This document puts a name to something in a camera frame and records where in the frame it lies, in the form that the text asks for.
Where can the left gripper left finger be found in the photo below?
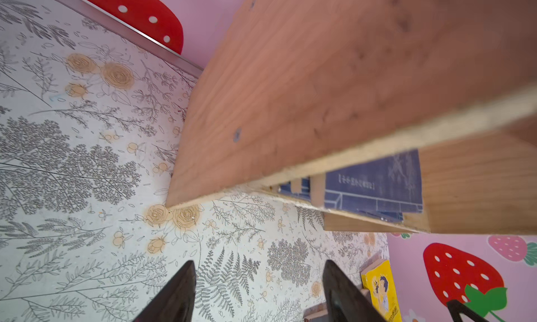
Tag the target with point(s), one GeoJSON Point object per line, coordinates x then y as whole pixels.
{"type": "Point", "coordinates": [175, 302]}

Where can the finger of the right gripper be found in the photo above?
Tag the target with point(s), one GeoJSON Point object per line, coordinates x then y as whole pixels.
{"type": "Point", "coordinates": [458, 310]}

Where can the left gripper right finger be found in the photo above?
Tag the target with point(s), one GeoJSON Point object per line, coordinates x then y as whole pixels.
{"type": "Point", "coordinates": [345, 302]}

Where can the wooden two-tier shelf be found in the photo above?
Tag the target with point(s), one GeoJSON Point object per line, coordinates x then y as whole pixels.
{"type": "Point", "coordinates": [300, 88]}

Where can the purple-navy book yellow label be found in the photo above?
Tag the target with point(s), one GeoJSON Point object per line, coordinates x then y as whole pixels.
{"type": "Point", "coordinates": [384, 189]}

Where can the yellow cartoon cover book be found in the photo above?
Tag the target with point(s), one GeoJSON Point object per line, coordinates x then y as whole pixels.
{"type": "Point", "coordinates": [379, 280]}

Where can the aluminium floor edge rail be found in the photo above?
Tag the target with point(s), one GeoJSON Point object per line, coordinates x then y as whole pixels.
{"type": "Point", "coordinates": [119, 27]}

